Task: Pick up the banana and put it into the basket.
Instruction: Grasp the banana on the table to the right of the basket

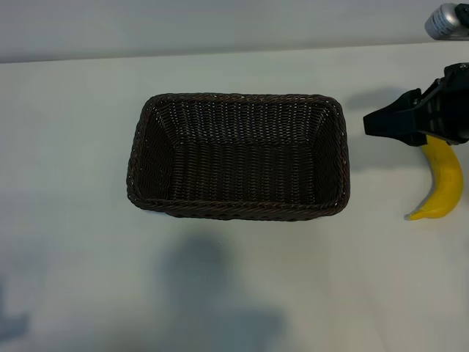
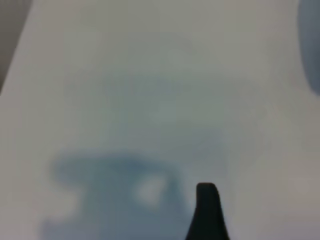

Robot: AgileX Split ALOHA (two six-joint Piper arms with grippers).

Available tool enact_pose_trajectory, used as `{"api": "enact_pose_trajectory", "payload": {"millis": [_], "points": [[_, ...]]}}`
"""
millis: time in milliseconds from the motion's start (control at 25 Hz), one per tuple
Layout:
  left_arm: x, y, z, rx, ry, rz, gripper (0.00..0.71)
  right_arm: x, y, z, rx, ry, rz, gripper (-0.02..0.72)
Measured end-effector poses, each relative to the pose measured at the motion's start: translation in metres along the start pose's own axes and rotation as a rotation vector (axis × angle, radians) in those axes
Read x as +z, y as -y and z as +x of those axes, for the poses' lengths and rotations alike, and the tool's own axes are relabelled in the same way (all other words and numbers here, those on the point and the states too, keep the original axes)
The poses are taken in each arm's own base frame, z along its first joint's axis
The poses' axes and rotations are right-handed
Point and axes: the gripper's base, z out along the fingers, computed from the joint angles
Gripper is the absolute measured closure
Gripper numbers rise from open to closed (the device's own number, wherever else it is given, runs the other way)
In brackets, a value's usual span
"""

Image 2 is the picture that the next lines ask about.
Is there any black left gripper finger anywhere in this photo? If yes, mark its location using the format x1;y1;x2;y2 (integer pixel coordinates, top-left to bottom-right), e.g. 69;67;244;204
184;182;230;240

